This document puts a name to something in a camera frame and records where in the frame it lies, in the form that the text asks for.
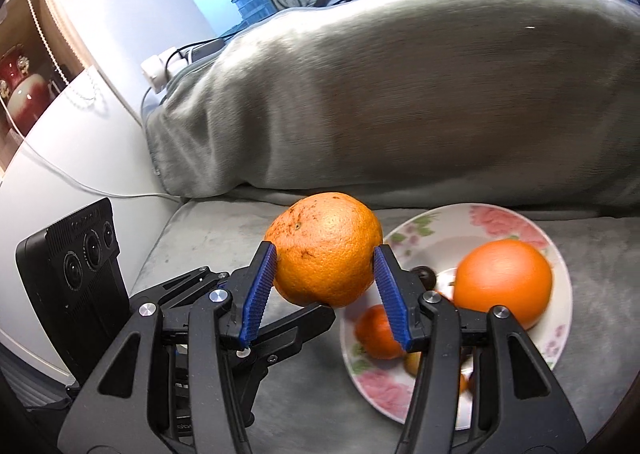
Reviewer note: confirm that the small kumquat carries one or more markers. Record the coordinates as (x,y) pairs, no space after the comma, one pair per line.
(463,383)

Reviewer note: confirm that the red white vase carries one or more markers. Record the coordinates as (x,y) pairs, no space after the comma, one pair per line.
(26,94)

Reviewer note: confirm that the large rough orange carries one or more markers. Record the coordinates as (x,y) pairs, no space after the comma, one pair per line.
(325,245)

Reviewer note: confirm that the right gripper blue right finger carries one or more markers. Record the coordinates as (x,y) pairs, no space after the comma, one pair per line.
(514,404)

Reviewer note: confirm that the grey fleece blanket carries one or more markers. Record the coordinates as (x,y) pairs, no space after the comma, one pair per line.
(411,104)

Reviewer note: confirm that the large smooth orange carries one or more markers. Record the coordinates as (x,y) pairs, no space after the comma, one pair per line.
(509,273)

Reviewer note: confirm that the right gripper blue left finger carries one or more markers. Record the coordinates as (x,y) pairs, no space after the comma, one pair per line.
(113,413)

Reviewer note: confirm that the floral white plate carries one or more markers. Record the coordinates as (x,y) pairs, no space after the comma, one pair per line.
(439,239)

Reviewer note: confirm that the dark plum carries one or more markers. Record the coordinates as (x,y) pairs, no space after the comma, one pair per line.
(427,277)

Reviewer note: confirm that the brown longan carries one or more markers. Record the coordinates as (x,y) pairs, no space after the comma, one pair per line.
(412,363)

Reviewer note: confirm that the mandarin with stem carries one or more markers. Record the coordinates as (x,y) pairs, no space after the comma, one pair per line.
(373,332)

